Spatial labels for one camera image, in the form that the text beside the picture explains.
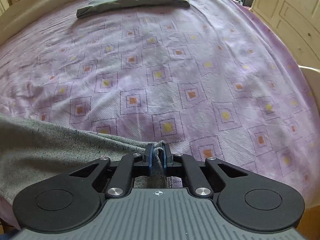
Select grey speckled pants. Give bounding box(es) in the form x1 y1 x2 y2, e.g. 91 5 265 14
0 112 180 204

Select purple patterned bed sheet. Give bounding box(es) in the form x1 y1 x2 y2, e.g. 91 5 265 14
0 0 320 230

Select cream wooden wardrobe door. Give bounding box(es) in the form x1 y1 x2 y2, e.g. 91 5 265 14
251 0 319 69

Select cream bed frame corner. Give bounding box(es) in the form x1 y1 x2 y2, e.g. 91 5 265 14
299 65 320 110

